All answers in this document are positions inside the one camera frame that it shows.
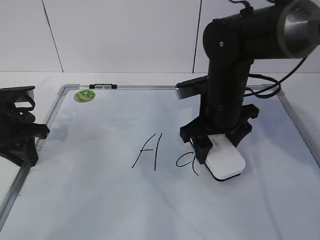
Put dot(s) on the round green sticker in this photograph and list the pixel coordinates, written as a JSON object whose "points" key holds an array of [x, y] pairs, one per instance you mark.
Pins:
{"points": [[84, 96]]}

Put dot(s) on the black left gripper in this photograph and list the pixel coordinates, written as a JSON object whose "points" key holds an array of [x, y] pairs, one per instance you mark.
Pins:
{"points": [[18, 131]]}

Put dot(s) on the white board with grey frame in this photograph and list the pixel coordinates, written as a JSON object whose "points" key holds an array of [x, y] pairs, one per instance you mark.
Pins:
{"points": [[115, 168]]}

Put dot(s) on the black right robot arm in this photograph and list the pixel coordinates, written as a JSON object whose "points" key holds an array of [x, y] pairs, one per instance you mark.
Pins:
{"points": [[288, 29]]}

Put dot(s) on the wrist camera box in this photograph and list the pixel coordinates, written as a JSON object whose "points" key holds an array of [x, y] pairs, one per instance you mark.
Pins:
{"points": [[192, 87], [18, 94]]}

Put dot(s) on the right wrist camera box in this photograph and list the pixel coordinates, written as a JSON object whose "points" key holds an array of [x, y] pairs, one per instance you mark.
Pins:
{"points": [[192, 87]]}

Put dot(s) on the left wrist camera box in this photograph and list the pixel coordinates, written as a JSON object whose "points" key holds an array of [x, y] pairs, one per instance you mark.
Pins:
{"points": [[18, 94]]}

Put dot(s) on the black hanging clip on frame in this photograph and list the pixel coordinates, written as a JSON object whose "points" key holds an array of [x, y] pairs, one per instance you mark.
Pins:
{"points": [[103, 86]]}

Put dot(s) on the white board eraser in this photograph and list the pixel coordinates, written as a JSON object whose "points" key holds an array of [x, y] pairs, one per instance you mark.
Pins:
{"points": [[224, 161]]}

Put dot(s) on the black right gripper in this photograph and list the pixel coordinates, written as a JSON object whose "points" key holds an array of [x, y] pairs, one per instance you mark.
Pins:
{"points": [[199, 130]]}

